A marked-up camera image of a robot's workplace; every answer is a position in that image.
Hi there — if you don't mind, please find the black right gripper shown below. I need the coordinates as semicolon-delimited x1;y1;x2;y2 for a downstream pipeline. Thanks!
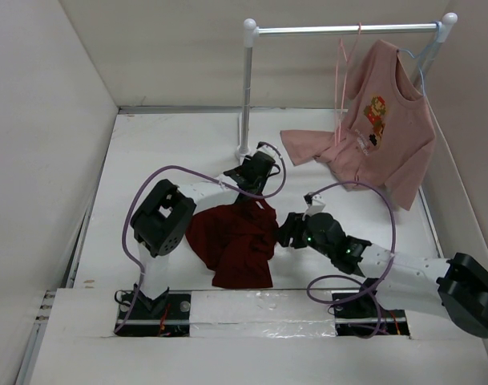
271;210;333;258

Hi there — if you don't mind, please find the dark red t shirt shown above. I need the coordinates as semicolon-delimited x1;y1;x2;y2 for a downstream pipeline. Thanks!
185;200;279;290

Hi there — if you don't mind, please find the pink wire hanger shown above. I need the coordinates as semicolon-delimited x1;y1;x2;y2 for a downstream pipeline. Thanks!
333;22;362;145

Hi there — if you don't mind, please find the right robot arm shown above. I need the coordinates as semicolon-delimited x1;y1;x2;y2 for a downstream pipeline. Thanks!
278;213;488;338

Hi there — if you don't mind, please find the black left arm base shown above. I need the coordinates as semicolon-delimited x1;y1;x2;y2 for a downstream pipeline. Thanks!
115;290;192;338

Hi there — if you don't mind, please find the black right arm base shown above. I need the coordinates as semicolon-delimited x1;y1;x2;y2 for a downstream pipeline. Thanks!
328;296;410;338

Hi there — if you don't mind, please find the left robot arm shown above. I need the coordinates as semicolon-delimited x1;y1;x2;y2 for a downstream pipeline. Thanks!
122;148;276;318

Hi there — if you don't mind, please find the pink printed t shirt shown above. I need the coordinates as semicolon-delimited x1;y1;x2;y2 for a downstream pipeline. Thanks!
280;40;436;210

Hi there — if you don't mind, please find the white metal clothes rack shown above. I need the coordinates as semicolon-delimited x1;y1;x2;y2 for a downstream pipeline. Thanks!
236;12;458;160

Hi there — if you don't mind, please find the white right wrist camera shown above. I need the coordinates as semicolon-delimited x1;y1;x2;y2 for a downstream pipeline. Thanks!
303;192;325;217

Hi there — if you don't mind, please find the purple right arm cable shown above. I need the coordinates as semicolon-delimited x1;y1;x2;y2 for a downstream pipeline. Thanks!
307;180;397;337

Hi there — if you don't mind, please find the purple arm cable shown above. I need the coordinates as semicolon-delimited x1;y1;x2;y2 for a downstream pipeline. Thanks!
307;180;397;337
114;142;287;334

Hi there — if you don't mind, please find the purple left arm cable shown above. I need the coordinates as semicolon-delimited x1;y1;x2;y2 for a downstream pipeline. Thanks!
114;142;287;334

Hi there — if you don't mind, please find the blue wire hanger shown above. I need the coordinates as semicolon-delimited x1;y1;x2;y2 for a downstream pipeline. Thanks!
397;21;442;97

